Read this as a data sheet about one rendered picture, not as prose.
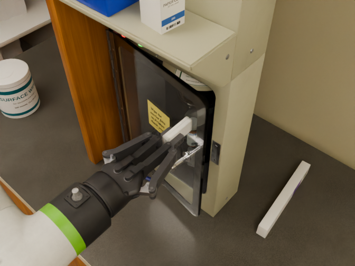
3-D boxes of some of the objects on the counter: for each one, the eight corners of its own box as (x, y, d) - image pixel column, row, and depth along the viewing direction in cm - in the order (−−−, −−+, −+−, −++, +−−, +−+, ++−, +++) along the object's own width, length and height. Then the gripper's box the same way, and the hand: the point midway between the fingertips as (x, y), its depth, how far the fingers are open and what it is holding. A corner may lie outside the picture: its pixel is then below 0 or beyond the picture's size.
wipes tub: (26, 87, 138) (12, 53, 127) (48, 104, 132) (36, 69, 121) (-7, 106, 131) (-24, 72, 120) (15, 125, 125) (-1, 90, 114)
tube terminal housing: (182, 111, 130) (186, -181, 73) (264, 162, 115) (351, -153, 58) (128, 155, 117) (82, -158, 60) (213, 218, 103) (259, -114, 46)
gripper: (119, 213, 57) (217, 125, 69) (65, 167, 63) (164, 93, 75) (124, 237, 63) (214, 152, 75) (74, 192, 69) (165, 120, 81)
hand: (177, 133), depth 73 cm, fingers closed
